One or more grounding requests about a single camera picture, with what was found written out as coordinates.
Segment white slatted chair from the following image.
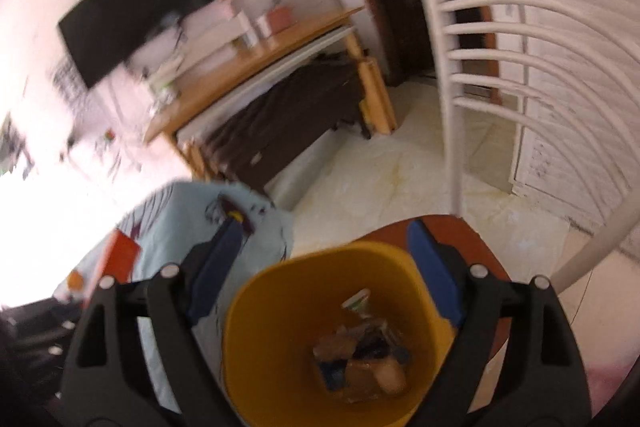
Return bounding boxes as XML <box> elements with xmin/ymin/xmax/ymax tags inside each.
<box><xmin>350</xmin><ymin>0</ymin><xmax>640</xmax><ymax>358</ymax></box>

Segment black wall television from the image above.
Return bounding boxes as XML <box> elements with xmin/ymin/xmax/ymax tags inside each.
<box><xmin>57</xmin><ymin>0</ymin><xmax>216</xmax><ymax>90</ymax></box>

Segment white desk shelf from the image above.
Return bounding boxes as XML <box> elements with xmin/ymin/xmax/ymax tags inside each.
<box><xmin>177</xmin><ymin>0</ymin><xmax>258</xmax><ymax>72</ymax></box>

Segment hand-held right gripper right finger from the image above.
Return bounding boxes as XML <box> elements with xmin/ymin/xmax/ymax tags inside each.
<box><xmin>406</xmin><ymin>218</ymin><xmax>593</xmax><ymax>427</ymax></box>

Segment blue cookie packet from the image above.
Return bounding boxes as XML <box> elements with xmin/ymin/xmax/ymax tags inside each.
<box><xmin>320</xmin><ymin>331</ymin><xmax>411</xmax><ymax>390</ymax></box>

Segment red snack packet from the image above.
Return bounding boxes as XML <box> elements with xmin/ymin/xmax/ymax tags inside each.
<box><xmin>82</xmin><ymin>229</ymin><xmax>141</xmax><ymax>303</ymax></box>

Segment yellow plastic bin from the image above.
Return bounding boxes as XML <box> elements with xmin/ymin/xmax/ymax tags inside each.
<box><xmin>221</xmin><ymin>241</ymin><xmax>458</xmax><ymax>427</ymax></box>

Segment brown bun packet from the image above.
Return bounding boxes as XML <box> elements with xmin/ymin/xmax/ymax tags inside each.
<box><xmin>345</xmin><ymin>357</ymin><xmax>409</xmax><ymax>404</ymax></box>

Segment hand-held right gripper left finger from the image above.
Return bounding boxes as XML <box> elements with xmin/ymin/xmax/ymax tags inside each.
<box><xmin>60</xmin><ymin>217</ymin><xmax>246</xmax><ymax>427</ymax></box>

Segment pink tissue box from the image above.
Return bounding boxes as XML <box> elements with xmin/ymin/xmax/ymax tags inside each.
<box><xmin>265</xmin><ymin>6</ymin><xmax>295</xmax><ymax>32</ymax></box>

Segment light blue printed tablecloth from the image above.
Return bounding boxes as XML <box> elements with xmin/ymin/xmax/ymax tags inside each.
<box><xmin>52</xmin><ymin>179</ymin><xmax>296</xmax><ymax>413</ymax></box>

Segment wooden desk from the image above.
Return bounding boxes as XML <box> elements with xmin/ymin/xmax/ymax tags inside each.
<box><xmin>144</xmin><ymin>6</ymin><xmax>398</xmax><ymax>182</ymax></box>

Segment dark brown cloth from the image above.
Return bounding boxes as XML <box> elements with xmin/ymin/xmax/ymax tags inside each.
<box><xmin>202</xmin><ymin>59</ymin><xmax>373</xmax><ymax>195</ymax></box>

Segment green white carton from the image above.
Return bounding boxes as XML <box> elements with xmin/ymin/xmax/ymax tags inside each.
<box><xmin>341</xmin><ymin>288</ymin><xmax>374</xmax><ymax>319</ymax></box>

